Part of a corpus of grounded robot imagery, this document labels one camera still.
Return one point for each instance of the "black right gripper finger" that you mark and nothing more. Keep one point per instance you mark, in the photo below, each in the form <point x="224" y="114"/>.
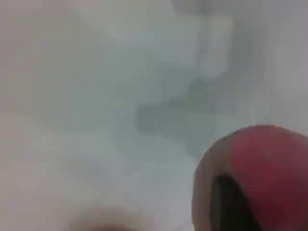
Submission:
<point x="231" y="209"/>

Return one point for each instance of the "pink peach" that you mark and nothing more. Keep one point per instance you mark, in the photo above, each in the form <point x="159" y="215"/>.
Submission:
<point x="264" y="154"/>

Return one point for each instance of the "long ridged golden bread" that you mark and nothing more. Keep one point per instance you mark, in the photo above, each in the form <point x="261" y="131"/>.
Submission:
<point x="103" y="226"/>

